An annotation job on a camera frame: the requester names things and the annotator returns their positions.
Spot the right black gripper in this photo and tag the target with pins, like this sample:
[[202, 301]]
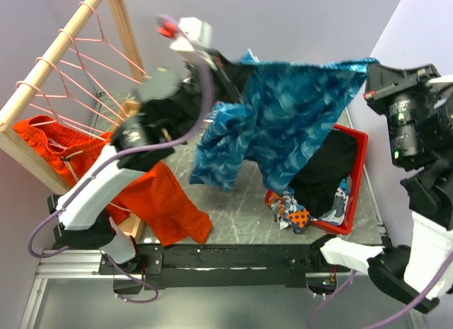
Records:
[[382, 80]]

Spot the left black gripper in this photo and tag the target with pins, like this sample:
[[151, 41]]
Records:
[[231, 76]]

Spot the blue shark print shorts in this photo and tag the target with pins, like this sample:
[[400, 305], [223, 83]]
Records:
[[286, 112]]

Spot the pink wire hanger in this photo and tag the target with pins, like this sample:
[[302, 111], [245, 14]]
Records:
[[117, 49], [78, 102], [122, 114]]

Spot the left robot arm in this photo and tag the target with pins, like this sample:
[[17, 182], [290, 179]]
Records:
[[171, 112]]

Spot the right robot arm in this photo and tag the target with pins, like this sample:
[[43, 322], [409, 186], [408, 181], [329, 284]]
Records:
[[417, 104]]

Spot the orange shorts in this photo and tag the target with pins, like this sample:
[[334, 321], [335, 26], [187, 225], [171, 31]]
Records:
[[156, 198]]

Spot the pink hanger holding orange shorts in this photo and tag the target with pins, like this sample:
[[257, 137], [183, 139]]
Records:
[[82, 128]]

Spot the black garment in bin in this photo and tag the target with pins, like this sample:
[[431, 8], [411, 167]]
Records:
[[316, 183]]

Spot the red plastic bin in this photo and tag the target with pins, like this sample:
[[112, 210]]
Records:
[[353, 180]]

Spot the wooden clothes rack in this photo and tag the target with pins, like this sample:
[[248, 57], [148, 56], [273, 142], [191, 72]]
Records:
[[29, 88]]

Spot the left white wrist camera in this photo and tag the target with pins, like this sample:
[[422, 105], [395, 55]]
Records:
[[190, 37]]

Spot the pink wire hanger top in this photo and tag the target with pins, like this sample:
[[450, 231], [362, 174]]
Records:
[[117, 49]]

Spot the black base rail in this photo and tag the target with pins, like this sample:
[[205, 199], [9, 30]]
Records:
[[190, 265]]

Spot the aluminium frame rail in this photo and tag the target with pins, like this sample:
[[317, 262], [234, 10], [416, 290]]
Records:
[[70, 291]]

